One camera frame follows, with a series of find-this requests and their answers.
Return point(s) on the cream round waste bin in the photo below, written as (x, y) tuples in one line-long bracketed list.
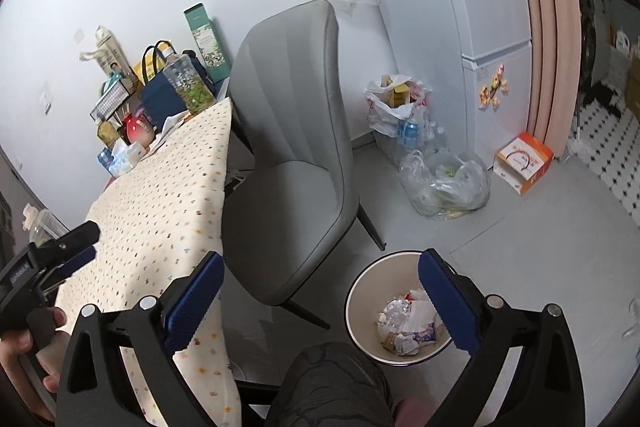
[(365, 302)]

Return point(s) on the dotted tablecloth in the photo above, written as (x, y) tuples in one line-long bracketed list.
[(165, 187)]

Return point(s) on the clear empty plastic bottle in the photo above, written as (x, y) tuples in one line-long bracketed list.
[(434, 134)]

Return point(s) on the heap of wrappers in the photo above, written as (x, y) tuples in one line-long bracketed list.
[(410, 322)]

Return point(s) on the orange and white box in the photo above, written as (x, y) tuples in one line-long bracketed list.
[(522, 162)]

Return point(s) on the person's left hand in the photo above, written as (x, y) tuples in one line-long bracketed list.
[(15, 354)]

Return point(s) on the yellow oil bottle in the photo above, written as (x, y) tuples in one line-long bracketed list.
[(107, 133)]

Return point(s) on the green tall box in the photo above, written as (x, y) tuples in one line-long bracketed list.
[(207, 42)]

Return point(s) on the white crumpled paper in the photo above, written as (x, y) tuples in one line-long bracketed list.
[(172, 125)]

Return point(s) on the red round container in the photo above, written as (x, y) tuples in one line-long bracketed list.
[(135, 128)]

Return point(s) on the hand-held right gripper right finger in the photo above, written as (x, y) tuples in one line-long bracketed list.
[(445, 302)]

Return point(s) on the grey upholstered chair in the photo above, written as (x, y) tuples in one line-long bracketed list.
[(295, 82)]

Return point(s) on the clear floral plastic bottle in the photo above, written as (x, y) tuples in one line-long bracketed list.
[(190, 82)]

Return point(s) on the blue label water bottle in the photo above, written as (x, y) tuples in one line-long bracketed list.
[(410, 133)]

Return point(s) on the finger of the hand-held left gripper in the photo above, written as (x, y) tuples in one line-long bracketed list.
[(75, 237), (75, 260)]

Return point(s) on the clear plastic bag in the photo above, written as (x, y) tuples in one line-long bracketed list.
[(450, 187)]

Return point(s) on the white detergent jug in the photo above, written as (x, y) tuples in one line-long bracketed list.
[(620, 39)]

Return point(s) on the yellow packet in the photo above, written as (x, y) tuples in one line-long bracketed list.
[(138, 70)]

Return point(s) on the pink ribbed door frame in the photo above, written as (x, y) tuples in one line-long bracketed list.
[(545, 32)]

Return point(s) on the person's leg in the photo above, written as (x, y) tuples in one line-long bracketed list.
[(330, 387)]

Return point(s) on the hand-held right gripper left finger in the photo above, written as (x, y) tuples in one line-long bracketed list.
[(195, 302)]

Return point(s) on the blue can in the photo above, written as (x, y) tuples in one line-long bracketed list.
[(103, 157)]

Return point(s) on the washing machine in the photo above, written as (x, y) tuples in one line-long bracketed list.
[(592, 37)]

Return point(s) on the dark cloth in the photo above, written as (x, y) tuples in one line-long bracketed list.
[(602, 98)]

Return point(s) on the cardboard box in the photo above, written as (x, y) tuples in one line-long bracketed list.
[(634, 79)]

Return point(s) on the glass jar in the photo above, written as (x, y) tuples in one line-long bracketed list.
[(41, 227)]

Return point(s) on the navy tote bag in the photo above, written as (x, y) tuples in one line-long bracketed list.
[(160, 102)]

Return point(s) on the white pump bottle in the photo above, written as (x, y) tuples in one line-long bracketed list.
[(112, 57)]

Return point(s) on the soft tissue pack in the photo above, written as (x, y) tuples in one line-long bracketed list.
[(125, 157)]

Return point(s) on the white plastic bag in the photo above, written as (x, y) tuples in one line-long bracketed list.
[(385, 113)]

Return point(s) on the cluster of small fridge magnets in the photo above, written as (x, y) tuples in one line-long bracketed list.
[(492, 89)]

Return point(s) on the yellow carton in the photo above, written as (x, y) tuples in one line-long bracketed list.
[(397, 94)]

